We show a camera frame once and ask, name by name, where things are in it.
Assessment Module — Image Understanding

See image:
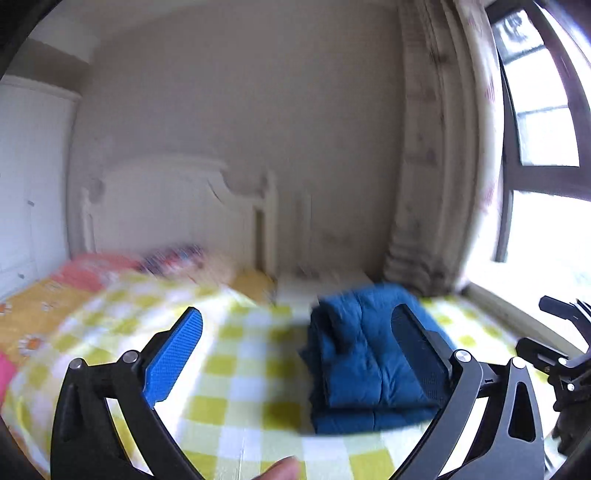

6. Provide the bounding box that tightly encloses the printed beige curtain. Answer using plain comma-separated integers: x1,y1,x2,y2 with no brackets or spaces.
383,0,506,296

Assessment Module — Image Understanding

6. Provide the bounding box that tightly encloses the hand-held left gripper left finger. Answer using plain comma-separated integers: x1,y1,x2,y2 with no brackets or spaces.
51,307,204,480

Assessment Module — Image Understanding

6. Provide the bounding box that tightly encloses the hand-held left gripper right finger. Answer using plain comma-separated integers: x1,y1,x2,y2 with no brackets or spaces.
392,304,546,480

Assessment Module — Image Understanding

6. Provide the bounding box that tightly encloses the white nightstand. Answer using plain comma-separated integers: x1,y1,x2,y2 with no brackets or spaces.
276,272,375,305

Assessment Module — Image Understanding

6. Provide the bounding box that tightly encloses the pale pink fluffy pillow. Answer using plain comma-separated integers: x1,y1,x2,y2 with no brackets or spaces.
203,254,238,280

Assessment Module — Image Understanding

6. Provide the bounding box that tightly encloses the dark framed window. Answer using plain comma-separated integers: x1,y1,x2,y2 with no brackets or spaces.
489,0,591,278

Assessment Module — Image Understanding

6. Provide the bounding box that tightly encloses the orange floral bed sheet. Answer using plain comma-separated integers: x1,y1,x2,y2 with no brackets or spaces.
0,251,144,365

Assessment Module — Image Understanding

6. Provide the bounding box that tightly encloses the white bed headboard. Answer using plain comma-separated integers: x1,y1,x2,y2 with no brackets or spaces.
81,157,278,278

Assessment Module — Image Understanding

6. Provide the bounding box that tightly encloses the person's left hand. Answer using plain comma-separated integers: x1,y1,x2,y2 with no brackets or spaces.
261,456,301,480

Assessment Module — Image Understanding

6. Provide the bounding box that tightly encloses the yellow pillow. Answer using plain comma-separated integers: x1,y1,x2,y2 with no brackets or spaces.
233,270,275,291

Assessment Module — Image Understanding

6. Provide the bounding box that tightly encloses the blue quilted jacket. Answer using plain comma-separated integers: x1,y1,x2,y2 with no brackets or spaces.
299,282,458,435

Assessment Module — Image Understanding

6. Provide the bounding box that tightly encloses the white wardrobe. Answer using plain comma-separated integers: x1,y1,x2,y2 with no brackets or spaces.
0,76,81,301

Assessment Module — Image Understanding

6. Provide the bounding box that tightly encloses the patterned colourful pillow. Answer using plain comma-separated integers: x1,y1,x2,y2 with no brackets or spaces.
139,244,206,273

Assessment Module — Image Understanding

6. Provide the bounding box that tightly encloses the pink cloth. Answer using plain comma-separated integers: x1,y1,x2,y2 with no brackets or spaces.
0,353,14,402

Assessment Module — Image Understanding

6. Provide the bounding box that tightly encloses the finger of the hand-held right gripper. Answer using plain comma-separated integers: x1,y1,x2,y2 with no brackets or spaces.
516,337,591,411
539,295,591,326

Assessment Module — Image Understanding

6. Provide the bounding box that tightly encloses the yellow white checked blanket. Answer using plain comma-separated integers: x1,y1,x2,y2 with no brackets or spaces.
0,272,555,480

